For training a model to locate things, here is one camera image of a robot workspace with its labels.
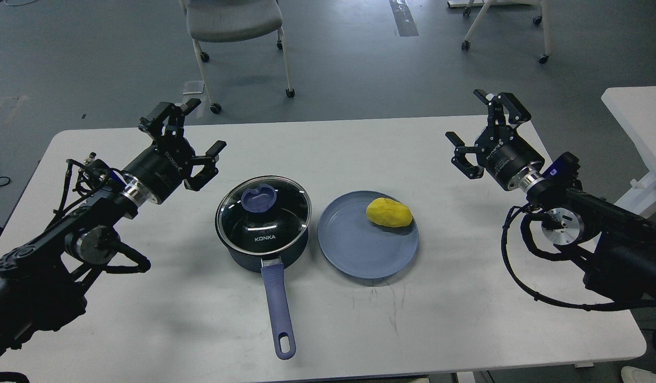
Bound white chair legs with casters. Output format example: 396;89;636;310
459;1;554;65

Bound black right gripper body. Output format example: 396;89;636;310
475;126;544;191

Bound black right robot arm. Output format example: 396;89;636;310
445;89;656;311

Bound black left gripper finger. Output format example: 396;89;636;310
138;98;201;141
185;140;227;192

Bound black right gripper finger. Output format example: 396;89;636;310
445;132;484;179
474;89;532;140

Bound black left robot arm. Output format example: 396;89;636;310
0;98;226;357

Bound glass pot lid blue knob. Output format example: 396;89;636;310
215;176;312;249

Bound dark pot with blue handle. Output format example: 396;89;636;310
215;207;312;360

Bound blue round plate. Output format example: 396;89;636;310
317;190;419;279

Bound white shoe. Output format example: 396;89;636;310
620;366;656;383

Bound yellow potato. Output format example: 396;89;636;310
365;198;413;228

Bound grey office chair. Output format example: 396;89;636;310
179;1;296;115

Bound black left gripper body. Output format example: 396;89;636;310
123;137;195;204

